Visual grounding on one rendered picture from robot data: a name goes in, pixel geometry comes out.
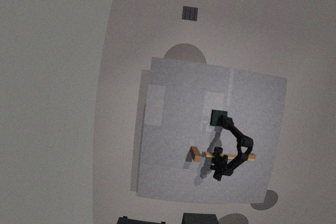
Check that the long tan wooden rail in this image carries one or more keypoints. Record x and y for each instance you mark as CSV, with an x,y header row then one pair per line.
x,y
230,156

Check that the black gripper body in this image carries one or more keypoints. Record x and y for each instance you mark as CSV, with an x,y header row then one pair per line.
x,y
218,151

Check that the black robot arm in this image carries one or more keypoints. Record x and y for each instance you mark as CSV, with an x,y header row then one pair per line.
x,y
225,168

